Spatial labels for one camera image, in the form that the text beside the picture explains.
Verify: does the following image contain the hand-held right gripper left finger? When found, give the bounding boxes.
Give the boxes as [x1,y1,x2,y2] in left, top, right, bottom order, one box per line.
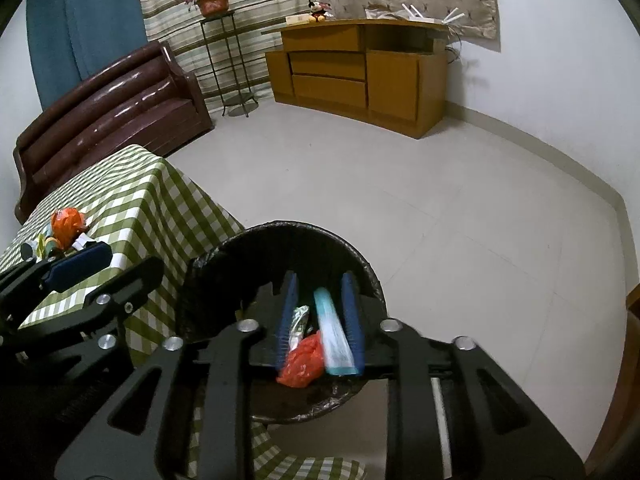
[54,270,301,480]

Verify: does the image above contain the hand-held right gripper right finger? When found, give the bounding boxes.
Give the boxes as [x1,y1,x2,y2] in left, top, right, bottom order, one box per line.
[341,271,587,480]

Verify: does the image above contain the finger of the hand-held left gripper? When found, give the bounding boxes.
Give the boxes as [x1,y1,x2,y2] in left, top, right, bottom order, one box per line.
[20,256,166,357]
[0,241,114,326]

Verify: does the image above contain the silver white wrapper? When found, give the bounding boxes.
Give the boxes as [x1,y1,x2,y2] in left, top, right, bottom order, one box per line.
[290,306,313,351]

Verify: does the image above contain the teal and white tube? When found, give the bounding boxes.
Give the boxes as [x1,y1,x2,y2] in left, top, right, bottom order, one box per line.
[314,287,361,377]

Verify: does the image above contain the green yellow black tube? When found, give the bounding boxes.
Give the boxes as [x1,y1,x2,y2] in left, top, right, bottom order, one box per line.
[37,234,63,261]

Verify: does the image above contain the orange plastic bag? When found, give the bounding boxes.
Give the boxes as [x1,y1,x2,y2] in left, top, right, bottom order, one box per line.
[51,208,87,245]

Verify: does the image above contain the red plastic bag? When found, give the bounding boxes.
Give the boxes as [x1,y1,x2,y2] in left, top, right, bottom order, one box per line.
[276,330,326,388]

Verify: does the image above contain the black trash bin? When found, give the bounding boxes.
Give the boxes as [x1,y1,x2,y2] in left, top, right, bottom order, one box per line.
[177,220,387,426]

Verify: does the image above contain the green checked tablecloth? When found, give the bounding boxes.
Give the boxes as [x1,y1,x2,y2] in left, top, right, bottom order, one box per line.
[0,144,368,480]

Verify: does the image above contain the dark red leather sofa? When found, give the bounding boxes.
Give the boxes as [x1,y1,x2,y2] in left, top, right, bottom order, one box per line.
[12,41,215,225]

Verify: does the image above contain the black metal plant stand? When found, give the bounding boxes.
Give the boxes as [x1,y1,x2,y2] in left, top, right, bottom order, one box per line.
[200,10,258,118]

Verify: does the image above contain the wooden cabinet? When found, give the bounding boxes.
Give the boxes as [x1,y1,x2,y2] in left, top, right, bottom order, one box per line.
[261,17,449,140]

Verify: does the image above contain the blue curtain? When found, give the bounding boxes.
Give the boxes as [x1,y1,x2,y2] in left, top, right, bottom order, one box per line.
[26,0,148,111]

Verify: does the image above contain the brown wooden furniture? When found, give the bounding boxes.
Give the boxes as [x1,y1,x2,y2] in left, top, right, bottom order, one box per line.
[584,282,640,480]

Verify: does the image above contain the white router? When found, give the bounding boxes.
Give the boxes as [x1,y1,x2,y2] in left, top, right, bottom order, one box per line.
[400,2,463,26]

